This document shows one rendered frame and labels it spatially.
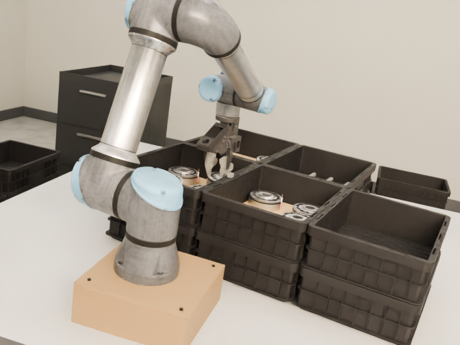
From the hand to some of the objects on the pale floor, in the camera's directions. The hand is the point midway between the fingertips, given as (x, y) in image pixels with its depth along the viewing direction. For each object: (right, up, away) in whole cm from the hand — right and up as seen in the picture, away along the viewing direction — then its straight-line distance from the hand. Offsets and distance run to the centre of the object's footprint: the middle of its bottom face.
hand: (214, 177), depth 181 cm
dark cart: (-74, -24, +183) cm, 199 cm away
